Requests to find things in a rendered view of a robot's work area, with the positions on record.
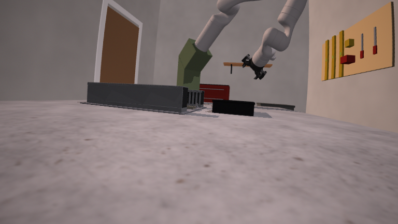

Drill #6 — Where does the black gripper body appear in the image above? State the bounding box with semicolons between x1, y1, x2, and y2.
249;58;263;72

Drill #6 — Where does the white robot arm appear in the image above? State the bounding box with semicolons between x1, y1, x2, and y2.
194;0;307;67

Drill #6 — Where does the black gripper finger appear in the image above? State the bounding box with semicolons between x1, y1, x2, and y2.
254;69;266;80
242;54;252;68

